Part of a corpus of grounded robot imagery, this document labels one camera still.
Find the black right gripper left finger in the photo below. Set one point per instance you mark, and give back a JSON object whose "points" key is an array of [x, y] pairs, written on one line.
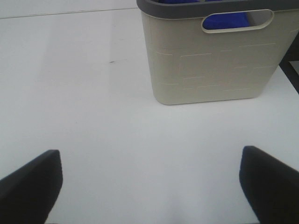
{"points": [[28, 195]]}

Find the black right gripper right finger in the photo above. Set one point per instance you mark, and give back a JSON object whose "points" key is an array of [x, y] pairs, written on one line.
{"points": [[270, 186]]}

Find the blue towel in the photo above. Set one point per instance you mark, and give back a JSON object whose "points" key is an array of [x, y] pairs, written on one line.
{"points": [[226, 21]]}

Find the beige plastic basket grey rim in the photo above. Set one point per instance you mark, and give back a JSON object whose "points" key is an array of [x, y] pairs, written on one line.
{"points": [[190, 64]]}

